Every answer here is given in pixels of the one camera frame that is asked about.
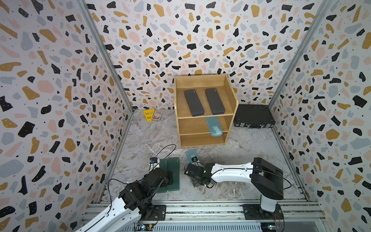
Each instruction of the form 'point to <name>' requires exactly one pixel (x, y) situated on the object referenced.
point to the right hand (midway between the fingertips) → (197, 179)
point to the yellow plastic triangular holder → (149, 114)
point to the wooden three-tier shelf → (193, 130)
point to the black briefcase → (253, 116)
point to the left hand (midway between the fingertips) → (168, 174)
